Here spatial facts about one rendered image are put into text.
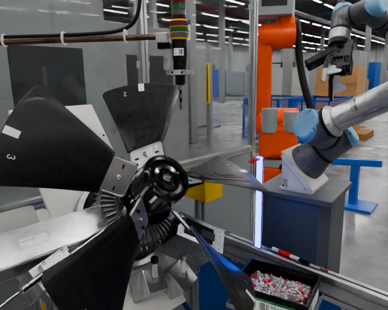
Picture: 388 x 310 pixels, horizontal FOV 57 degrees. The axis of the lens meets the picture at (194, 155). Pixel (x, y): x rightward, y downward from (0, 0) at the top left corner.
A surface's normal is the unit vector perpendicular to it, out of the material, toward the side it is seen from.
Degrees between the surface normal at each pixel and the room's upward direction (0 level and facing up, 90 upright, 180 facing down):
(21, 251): 50
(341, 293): 90
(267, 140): 90
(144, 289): 84
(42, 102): 69
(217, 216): 90
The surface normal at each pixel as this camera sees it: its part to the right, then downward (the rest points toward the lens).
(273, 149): -0.17, 0.22
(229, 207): 0.70, 0.15
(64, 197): 0.53, -0.52
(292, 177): -0.61, 0.18
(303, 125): -0.88, -0.21
